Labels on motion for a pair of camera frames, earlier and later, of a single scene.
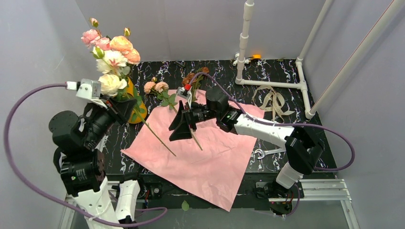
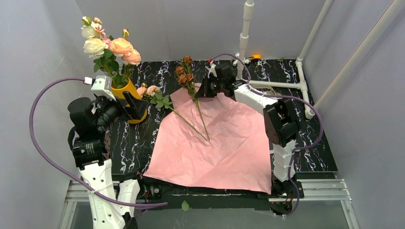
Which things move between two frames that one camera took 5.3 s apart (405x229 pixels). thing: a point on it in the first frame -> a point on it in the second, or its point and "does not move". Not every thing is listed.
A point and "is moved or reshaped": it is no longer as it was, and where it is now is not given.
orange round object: x=256 y=56 does not move
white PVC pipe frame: x=247 y=24 does not move
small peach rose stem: x=161 y=88 -> x=151 y=93
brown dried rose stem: x=194 y=79 is moved or reshaped
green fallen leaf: x=185 y=205 does not move
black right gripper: x=188 y=117 -> x=208 y=85
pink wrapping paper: x=212 y=163 is moved or reshaped
